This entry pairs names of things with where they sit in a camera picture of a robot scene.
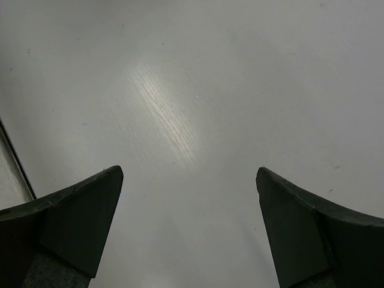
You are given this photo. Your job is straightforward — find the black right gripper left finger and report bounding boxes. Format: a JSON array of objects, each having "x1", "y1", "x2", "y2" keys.
[{"x1": 1, "y1": 166, "x2": 124, "y2": 287}]

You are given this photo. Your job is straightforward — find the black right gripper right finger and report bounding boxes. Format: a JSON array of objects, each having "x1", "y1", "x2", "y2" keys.
[{"x1": 256, "y1": 167, "x2": 383, "y2": 287}]

